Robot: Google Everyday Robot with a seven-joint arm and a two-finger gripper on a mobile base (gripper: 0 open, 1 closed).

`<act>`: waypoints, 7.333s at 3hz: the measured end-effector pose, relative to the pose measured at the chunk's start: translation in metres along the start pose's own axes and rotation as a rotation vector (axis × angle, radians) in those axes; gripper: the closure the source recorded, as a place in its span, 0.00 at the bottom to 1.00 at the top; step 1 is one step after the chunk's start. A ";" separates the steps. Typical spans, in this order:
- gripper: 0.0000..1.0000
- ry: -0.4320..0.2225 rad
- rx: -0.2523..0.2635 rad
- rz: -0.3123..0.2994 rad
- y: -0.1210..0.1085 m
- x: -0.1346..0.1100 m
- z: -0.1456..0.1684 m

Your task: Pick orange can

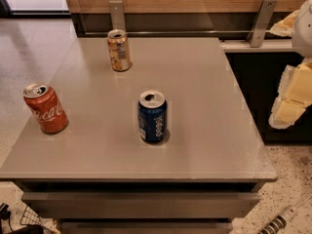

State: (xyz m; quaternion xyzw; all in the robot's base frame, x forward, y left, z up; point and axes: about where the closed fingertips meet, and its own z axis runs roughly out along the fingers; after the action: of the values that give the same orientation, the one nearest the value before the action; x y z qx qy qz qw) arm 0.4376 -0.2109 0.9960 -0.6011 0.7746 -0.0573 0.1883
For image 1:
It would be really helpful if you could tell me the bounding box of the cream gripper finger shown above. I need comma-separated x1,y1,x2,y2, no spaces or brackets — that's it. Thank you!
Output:
269,62,312,130
269,11,298,37

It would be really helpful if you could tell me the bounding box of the orange soda can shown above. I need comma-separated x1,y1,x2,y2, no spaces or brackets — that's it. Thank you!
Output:
107,29,132,72

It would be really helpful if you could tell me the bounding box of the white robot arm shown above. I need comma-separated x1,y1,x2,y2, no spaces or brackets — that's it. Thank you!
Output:
269,0,312,130

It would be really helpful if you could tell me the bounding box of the blue Pepsi can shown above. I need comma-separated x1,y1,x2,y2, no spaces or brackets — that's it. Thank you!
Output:
137,90,168,142

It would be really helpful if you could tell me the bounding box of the red Coca-Cola can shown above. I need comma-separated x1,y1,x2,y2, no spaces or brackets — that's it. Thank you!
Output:
23,82,69,134

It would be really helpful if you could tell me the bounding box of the white power strip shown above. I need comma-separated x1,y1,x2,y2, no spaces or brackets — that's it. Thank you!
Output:
257,194,312,234

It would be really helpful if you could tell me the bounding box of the grey drawer cabinet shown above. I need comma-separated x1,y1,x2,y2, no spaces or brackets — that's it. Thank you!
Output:
1,38,277,234

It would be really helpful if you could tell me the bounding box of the right metal bracket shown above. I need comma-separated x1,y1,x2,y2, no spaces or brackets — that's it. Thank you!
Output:
247,0,278,48

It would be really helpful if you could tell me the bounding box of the metal bracket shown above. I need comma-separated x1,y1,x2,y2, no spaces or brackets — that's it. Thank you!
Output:
247,0,278,48
109,0,126,30

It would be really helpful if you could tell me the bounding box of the left metal bracket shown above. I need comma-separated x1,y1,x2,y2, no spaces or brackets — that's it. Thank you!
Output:
109,0,126,30

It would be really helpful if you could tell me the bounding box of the black wire basket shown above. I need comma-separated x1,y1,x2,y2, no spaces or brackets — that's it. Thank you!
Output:
0,202,45,234

